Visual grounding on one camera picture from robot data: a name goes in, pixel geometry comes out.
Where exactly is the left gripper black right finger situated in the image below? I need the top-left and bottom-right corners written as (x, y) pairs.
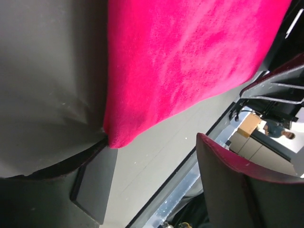
top-left (196, 133), bottom-right (304, 228)

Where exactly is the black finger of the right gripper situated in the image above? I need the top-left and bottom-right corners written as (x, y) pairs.
top-left (239, 53), bottom-right (304, 105)

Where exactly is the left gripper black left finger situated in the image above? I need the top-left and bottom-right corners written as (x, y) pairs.
top-left (0, 137), bottom-right (118, 228)

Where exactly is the red t shirt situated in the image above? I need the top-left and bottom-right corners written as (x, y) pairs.
top-left (103, 0), bottom-right (291, 149)

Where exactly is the person in background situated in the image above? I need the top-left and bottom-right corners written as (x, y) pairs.
top-left (263, 120), bottom-right (295, 140)

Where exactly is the cardboard box in background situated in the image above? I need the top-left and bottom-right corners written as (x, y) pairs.
top-left (237, 114), bottom-right (261, 138)

